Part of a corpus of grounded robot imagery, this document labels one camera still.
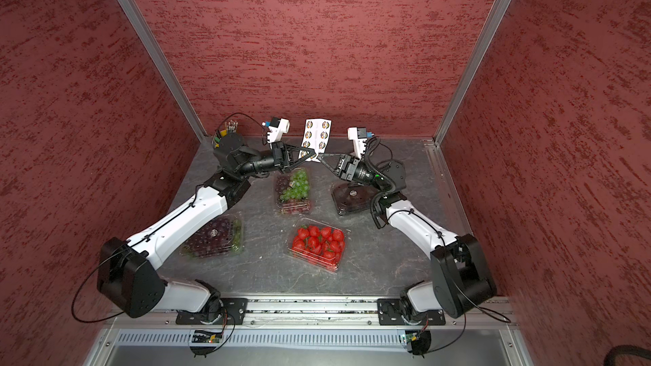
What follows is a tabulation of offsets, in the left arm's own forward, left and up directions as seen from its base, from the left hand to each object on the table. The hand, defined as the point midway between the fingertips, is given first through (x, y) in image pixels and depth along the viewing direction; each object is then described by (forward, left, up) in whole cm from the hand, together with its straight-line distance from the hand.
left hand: (312, 159), depth 63 cm
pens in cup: (+35, +37, -22) cm, 56 cm away
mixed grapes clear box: (+10, +10, -32) cm, 35 cm away
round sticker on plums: (+9, -13, -30) cm, 34 cm away
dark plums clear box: (+8, -12, -32) cm, 35 cm away
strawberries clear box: (-9, 0, -33) cm, 35 cm away
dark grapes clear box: (-9, +31, -31) cm, 44 cm away
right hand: (0, -1, -2) cm, 2 cm away
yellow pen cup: (+30, +45, -28) cm, 61 cm away
